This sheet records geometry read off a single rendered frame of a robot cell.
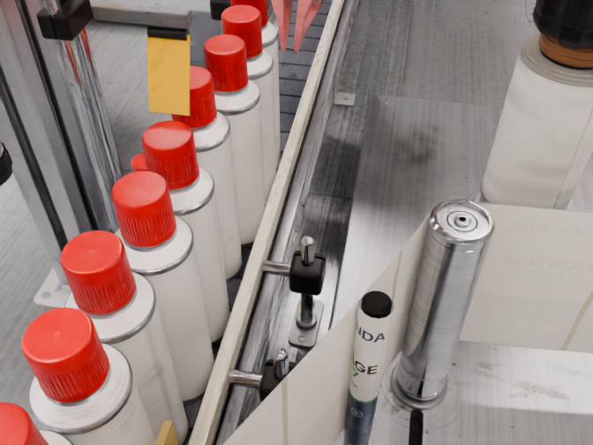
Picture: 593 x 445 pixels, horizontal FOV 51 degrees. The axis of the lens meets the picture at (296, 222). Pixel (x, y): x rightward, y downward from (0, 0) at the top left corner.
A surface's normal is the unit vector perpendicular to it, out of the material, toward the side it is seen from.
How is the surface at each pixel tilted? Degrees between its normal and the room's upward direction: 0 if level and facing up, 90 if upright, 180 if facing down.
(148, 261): 42
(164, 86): 68
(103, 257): 2
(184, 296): 90
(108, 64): 0
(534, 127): 91
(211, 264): 90
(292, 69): 0
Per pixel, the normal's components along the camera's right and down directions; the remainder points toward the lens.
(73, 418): 0.09, -0.07
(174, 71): -0.17, 0.38
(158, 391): 0.80, 0.43
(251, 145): 0.64, 0.54
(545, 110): -0.58, 0.54
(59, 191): -0.18, 0.69
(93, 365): 0.93, 0.26
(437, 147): 0.00, -0.71
